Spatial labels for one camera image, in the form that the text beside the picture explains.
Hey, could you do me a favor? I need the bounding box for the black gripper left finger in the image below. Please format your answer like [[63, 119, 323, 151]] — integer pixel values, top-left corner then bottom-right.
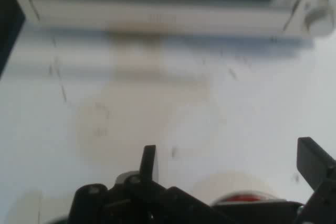
[[68, 144, 226, 224]]

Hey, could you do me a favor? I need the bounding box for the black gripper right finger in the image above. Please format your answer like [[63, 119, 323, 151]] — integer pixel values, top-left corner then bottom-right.
[[296, 136, 336, 224]]

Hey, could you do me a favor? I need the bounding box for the glass oven door with handle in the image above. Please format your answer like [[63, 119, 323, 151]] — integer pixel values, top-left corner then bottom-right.
[[5, 0, 299, 35]]

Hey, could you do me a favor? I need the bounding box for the red bowl with black rim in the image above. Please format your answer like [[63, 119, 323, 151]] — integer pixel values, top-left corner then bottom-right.
[[211, 188, 275, 206]]

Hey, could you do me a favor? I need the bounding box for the silver oven knob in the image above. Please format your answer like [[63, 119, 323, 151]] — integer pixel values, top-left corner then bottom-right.
[[304, 7, 336, 35]]

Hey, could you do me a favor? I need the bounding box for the white toaster oven body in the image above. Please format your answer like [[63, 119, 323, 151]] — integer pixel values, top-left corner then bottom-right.
[[5, 0, 336, 37]]

